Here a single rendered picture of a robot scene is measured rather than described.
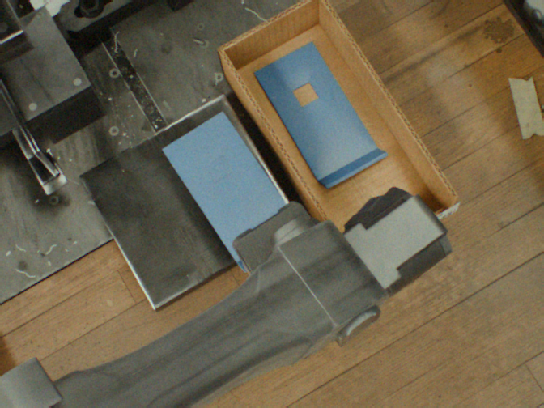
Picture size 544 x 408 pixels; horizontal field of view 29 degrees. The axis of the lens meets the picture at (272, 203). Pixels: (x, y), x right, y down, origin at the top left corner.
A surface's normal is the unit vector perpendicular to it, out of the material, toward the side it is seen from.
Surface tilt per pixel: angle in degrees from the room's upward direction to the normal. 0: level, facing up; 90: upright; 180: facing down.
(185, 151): 1
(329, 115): 0
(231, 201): 1
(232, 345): 29
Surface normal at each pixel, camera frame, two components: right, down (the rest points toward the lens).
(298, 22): 0.51, 0.83
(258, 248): 0.24, 0.16
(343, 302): 0.35, -0.51
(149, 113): -0.05, -0.25
